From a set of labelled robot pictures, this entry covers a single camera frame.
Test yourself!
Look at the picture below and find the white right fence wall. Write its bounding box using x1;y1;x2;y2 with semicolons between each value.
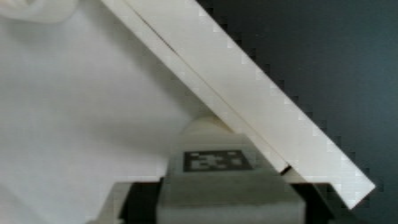
121;0;379;210

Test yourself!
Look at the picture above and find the white table leg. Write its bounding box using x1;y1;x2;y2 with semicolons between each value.
157;117;306;224

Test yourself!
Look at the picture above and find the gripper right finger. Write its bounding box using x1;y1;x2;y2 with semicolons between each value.
292;183;370;224

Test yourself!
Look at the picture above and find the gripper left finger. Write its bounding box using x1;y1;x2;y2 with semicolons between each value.
87;181;162;224

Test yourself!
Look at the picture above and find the white square table top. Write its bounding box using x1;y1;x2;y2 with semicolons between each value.
0;0;210;224

